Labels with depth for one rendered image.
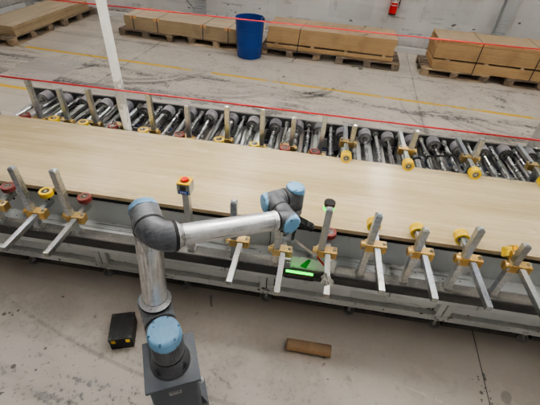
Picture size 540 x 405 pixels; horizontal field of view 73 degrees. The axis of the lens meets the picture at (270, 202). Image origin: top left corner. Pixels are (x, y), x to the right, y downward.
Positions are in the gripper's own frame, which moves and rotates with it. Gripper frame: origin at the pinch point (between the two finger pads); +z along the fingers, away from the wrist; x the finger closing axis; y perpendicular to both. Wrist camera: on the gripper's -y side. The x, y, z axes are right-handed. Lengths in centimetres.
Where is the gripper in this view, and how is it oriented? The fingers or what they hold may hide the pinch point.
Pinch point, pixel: (292, 241)
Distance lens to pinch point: 195.5
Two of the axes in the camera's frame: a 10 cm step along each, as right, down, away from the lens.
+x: -1.4, 6.2, -7.7
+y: -9.9, -1.4, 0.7
